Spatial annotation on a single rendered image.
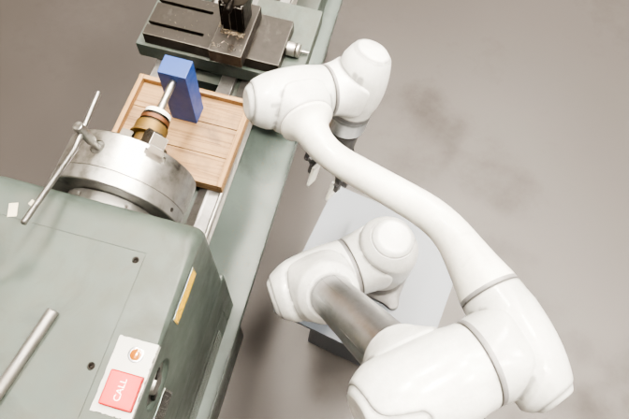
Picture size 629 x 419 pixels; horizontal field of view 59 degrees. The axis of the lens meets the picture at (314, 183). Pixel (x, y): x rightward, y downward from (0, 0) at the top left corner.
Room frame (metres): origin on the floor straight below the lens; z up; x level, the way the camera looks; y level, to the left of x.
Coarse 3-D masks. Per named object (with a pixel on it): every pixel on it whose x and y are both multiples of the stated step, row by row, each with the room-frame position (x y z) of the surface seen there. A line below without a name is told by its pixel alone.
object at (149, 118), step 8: (144, 112) 0.73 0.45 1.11; (152, 112) 0.73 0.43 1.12; (144, 120) 0.70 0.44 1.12; (152, 120) 0.70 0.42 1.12; (160, 120) 0.71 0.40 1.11; (168, 120) 0.73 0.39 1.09; (136, 128) 0.67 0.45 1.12; (144, 128) 0.67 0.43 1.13; (152, 128) 0.68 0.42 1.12; (160, 128) 0.69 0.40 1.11; (136, 136) 0.66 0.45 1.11
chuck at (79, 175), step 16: (64, 176) 0.48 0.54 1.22; (80, 176) 0.48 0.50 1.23; (96, 176) 0.48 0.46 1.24; (112, 176) 0.49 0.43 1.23; (64, 192) 0.49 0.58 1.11; (112, 192) 0.46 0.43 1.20; (128, 192) 0.46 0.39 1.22; (144, 192) 0.47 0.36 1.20; (144, 208) 0.46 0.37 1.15; (160, 208) 0.45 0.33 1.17; (176, 208) 0.48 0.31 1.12
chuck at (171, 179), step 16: (80, 144) 0.56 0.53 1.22; (112, 144) 0.56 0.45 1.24; (128, 144) 0.57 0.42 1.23; (144, 144) 0.58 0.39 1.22; (80, 160) 0.52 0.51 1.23; (96, 160) 0.52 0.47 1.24; (112, 160) 0.52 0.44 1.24; (128, 160) 0.53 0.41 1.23; (144, 160) 0.54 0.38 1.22; (176, 160) 0.57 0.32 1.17; (128, 176) 0.50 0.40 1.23; (144, 176) 0.51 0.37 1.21; (160, 176) 0.52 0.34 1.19; (176, 176) 0.54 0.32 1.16; (192, 176) 0.57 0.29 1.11; (160, 192) 0.49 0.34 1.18; (176, 192) 0.51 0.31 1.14; (192, 192) 0.54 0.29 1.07
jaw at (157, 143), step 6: (144, 132) 0.66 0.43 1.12; (150, 132) 0.64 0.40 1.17; (156, 132) 0.66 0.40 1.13; (144, 138) 0.63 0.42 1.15; (150, 138) 0.61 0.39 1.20; (156, 138) 0.61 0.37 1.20; (162, 138) 0.61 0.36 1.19; (150, 144) 0.59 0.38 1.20; (156, 144) 0.60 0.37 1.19; (162, 144) 0.60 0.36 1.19; (144, 150) 0.57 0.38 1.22; (150, 150) 0.57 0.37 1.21; (156, 150) 0.58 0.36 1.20; (162, 150) 0.59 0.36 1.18; (150, 156) 0.56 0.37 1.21; (156, 156) 0.56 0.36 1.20; (162, 156) 0.57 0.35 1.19; (162, 162) 0.55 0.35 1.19
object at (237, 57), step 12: (252, 12) 1.18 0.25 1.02; (252, 24) 1.13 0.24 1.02; (216, 36) 1.07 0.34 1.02; (228, 36) 1.07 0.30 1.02; (252, 36) 1.11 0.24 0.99; (216, 48) 1.03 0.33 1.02; (228, 48) 1.03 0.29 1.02; (240, 48) 1.04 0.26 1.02; (216, 60) 1.01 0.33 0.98; (228, 60) 1.01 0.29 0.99; (240, 60) 1.00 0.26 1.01
